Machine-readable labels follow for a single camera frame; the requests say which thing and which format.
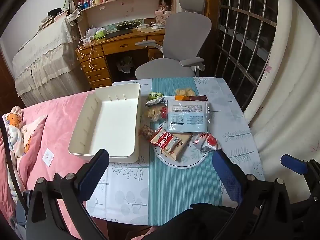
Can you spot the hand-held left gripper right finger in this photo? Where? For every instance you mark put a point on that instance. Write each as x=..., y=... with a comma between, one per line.
x=228, y=177

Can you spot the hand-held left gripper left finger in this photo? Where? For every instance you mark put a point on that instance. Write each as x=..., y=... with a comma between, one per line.
x=93, y=173

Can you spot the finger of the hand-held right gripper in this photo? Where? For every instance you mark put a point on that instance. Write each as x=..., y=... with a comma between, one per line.
x=293, y=164

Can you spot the red white crinkled packet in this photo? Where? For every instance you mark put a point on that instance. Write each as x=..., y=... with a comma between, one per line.
x=207, y=141

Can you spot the white plastic storage box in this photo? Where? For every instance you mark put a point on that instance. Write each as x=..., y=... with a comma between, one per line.
x=110, y=122

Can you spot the beige snack packet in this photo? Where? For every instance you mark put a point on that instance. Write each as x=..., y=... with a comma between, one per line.
x=180, y=145

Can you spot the clear nut bag red label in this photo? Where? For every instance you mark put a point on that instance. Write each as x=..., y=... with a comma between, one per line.
x=146, y=132

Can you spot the large pale blue packet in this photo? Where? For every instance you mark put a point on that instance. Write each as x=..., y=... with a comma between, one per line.
x=187, y=116

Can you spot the red white cookie packet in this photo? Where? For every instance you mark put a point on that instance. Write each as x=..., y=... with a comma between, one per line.
x=162, y=140

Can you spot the clear bag of crackers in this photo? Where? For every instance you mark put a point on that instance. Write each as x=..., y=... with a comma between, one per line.
x=152, y=112

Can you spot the clear red-edged snack bag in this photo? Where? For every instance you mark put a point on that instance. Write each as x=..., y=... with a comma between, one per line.
x=163, y=112

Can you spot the orange white snack packet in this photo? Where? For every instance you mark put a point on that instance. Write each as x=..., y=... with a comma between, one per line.
x=182, y=97

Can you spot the silver black snack packet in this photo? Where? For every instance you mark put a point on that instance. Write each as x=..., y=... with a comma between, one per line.
x=155, y=102

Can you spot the clear bag of yellow puffs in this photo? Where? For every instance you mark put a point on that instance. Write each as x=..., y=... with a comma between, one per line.
x=185, y=92

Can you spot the green snack packet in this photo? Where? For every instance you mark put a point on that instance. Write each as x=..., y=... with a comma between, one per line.
x=155, y=95

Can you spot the white paper tag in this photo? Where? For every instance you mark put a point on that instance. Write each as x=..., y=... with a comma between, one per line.
x=48, y=157

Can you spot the blue leaf print tablecloth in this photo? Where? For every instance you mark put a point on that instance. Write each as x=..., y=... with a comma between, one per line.
x=175, y=187

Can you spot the person's dark clothing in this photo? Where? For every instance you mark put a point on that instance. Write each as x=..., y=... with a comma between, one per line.
x=195, y=222

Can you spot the pink blanket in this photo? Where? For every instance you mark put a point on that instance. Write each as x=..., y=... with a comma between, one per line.
x=57, y=130

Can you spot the white floral curtain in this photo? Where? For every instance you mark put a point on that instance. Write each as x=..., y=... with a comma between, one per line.
x=287, y=92

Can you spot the grey blue pouch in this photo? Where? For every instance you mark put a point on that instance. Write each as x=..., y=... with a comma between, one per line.
x=21, y=212

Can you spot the stuffed doll toy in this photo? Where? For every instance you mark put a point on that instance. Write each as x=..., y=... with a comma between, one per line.
x=15, y=135

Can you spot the wooden desk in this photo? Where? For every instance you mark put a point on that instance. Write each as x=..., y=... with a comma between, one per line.
x=97, y=60

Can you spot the plastic bag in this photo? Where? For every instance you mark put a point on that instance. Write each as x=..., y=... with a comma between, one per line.
x=125, y=64

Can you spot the green tissue packet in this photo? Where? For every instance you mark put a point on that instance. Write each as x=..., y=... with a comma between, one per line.
x=100, y=34

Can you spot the black keyboard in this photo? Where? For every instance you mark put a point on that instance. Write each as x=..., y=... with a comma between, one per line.
x=118, y=33

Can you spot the metal window grille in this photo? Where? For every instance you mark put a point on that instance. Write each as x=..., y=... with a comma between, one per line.
x=240, y=30

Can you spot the grey office chair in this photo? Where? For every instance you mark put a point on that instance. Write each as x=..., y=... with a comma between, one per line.
x=182, y=35

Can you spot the stack of books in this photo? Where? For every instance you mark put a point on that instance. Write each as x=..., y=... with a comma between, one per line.
x=47, y=22

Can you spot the floral cloth bag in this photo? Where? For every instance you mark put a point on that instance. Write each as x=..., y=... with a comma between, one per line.
x=75, y=16

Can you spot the black hat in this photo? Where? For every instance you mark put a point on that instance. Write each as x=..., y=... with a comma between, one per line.
x=54, y=11

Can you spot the pink floral box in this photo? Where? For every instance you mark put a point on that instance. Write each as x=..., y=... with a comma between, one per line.
x=161, y=19

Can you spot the yellow mug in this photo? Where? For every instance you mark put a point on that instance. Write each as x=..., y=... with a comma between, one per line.
x=96, y=1

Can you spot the wooden bookshelf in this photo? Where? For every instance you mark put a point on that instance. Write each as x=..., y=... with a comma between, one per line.
x=140, y=7

